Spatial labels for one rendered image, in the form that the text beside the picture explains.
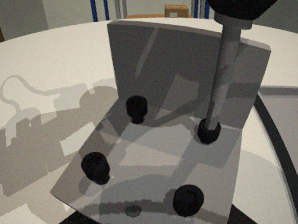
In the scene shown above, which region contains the grey l-shaped bracket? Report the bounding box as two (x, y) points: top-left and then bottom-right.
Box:
(50, 20), (271, 224)

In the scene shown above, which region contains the dark blue electric screwdriver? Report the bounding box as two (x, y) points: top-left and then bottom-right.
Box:
(204, 0), (277, 130)

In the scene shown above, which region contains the grey rectangular tray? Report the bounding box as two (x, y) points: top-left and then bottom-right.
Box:
(254, 85), (298, 217)

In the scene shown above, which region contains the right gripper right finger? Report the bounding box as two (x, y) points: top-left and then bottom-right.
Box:
(227, 204), (257, 224)

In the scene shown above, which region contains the black socket head screw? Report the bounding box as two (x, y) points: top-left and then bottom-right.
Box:
(197, 118), (221, 144)
(81, 152), (110, 185)
(126, 96), (147, 125)
(173, 184), (204, 217)

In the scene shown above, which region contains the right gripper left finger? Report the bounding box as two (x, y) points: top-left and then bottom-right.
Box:
(59, 211), (100, 224)

